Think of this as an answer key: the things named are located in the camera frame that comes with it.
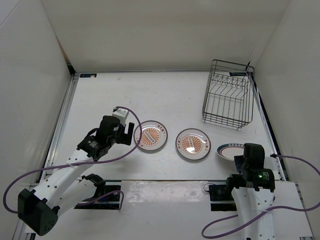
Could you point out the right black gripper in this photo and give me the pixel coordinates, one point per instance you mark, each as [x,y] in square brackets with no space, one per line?
[238,159]

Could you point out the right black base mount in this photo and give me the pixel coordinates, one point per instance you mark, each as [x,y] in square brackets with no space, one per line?
[221,199]

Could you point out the green rimmed white plate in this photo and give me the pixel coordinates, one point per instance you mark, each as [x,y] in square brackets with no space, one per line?
[230,150]

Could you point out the orange sunburst plate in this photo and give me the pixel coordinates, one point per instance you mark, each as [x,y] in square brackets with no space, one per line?
[193,144]
[154,136]

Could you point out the blue label sticker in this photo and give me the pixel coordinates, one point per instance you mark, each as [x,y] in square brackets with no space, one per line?
[88,75]

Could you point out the wire dish rack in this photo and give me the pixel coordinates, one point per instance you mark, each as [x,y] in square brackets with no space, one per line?
[229,94]

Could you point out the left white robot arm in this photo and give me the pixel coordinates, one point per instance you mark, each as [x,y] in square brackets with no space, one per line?
[67,187]

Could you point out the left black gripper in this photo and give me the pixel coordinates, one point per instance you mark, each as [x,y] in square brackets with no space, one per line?
[127,137]

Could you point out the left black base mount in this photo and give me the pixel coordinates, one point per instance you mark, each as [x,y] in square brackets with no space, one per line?
[107,198]

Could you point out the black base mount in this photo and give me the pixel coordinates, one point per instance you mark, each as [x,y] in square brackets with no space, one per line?
[107,198]
[221,199]

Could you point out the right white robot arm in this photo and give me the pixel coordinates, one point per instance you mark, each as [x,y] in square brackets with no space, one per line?
[253,191]

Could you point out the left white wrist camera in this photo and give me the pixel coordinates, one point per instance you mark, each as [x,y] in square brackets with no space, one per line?
[121,114]

